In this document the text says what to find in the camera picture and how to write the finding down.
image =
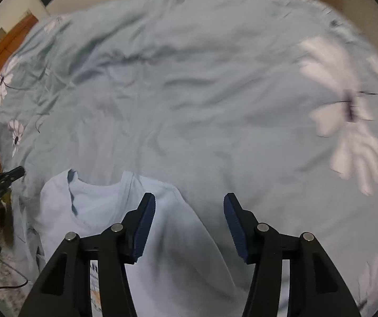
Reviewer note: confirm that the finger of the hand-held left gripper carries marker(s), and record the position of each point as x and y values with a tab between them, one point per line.
12	172

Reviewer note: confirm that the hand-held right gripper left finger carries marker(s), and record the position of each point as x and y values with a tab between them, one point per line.
144	228

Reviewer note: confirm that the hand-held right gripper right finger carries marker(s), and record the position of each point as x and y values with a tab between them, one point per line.
237	228

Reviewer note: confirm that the light blue t-shirt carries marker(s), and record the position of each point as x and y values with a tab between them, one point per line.
182	254

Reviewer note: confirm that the grey-blue floral bedsheet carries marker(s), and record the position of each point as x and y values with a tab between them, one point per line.
192	105

